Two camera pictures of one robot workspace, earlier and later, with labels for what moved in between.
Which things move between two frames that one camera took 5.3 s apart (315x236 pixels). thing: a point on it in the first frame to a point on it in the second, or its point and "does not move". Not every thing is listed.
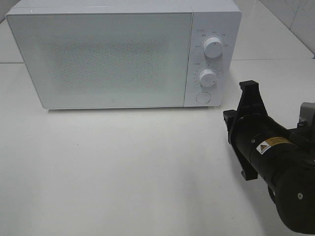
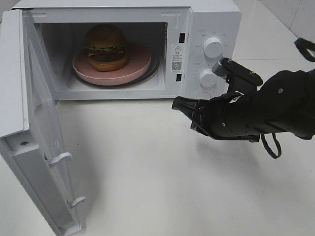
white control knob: (213, 47) does not move
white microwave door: (92, 60) to (32, 139)
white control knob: (207, 78) does not move
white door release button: (203, 97) does not move
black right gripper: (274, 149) to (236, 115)
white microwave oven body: (127, 54) does not move
